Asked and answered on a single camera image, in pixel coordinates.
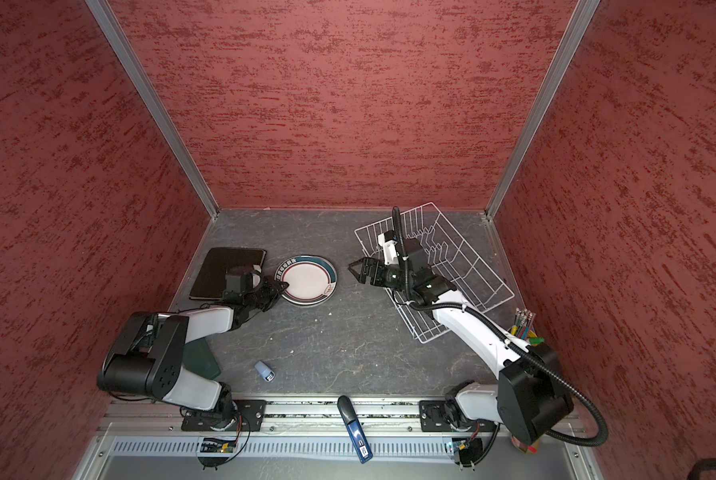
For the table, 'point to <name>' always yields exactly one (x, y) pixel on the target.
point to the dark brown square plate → (211, 280)
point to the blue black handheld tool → (350, 417)
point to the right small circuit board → (469, 450)
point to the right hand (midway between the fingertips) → (357, 276)
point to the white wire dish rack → (421, 319)
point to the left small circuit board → (217, 445)
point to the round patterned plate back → (311, 279)
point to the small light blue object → (264, 371)
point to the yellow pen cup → (523, 326)
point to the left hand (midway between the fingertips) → (291, 288)
